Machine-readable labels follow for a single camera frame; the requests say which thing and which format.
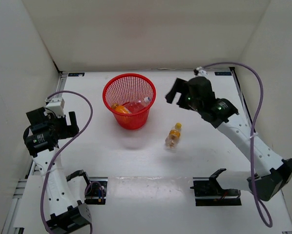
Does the clear plastic bottle white cap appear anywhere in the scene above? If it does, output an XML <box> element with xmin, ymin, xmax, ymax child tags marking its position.
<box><xmin>124</xmin><ymin>97</ymin><xmax>151</xmax><ymax>114</ymax></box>

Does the orange plastic bottle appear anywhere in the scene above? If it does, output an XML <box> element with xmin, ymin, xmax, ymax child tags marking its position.
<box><xmin>111</xmin><ymin>103</ymin><xmax>131</xmax><ymax>114</ymax></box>

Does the clear bottle yellow cap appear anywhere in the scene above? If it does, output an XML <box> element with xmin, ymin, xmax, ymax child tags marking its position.
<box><xmin>165</xmin><ymin>123</ymin><xmax>182</xmax><ymax>149</ymax></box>

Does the red mesh waste bin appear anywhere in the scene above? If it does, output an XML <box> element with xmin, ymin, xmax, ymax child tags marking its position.
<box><xmin>103</xmin><ymin>73</ymin><xmax>156</xmax><ymax>130</ymax></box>

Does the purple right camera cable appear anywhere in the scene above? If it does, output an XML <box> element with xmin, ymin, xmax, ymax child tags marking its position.
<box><xmin>202</xmin><ymin>62</ymin><xmax>273</xmax><ymax>228</ymax></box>

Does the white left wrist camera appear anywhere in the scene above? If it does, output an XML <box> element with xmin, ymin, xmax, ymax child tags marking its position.
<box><xmin>44</xmin><ymin>97</ymin><xmax>64</xmax><ymax>117</ymax></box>

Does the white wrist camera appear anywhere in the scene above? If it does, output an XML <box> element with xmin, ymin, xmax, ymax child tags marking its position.
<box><xmin>44</xmin><ymin>97</ymin><xmax>64</xmax><ymax>117</ymax></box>
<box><xmin>193</xmin><ymin>67</ymin><xmax>208</xmax><ymax>77</ymax></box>

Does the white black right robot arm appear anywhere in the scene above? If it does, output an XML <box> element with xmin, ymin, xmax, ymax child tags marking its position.
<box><xmin>165</xmin><ymin>77</ymin><xmax>292</xmax><ymax>201</ymax></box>

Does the blue left corner label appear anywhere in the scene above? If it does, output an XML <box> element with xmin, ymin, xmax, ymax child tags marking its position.
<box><xmin>68</xmin><ymin>73</ymin><xmax>85</xmax><ymax>77</ymax></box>

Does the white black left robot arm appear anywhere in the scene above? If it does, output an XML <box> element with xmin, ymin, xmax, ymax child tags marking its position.
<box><xmin>23</xmin><ymin>107</ymin><xmax>92</xmax><ymax>234</ymax></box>

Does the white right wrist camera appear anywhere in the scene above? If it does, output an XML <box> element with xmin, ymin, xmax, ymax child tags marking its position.
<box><xmin>193</xmin><ymin>67</ymin><xmax>208</xmax><ymax>77</ymax></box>

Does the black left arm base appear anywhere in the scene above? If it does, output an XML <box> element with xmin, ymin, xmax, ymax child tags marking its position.
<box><xmin>85</xmin><ymin>177</ymin><xmax>108</xmax><ymax>205</ymax></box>

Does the blue right corner label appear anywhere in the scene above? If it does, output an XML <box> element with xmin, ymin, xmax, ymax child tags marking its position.
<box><xmin>214</xmin><ymin>72</ymin><xmax>231</xmax><ymax>76</ymax></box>

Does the aluminium table frame rail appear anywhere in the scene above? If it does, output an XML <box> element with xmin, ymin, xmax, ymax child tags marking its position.
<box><xmin>15</xmin><ymin>67</ymin><xmax>292</xmax><ymax>234</ymax></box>

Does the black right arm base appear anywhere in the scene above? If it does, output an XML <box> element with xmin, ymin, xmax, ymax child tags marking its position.
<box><xmin>190</xmin><ymin>168</ymin><xmax>242</xmax><ymax>207</ymax></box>

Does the blue corner label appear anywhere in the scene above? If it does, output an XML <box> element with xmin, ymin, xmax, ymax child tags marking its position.
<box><xmin>214</xmin><ymin>72</ymin><xmax>231</xmax><ymax>76</ymax></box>
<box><xmin>68</xmin><ymin>73</ymin><xmax>85</xmax><ymax>77</ymax></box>

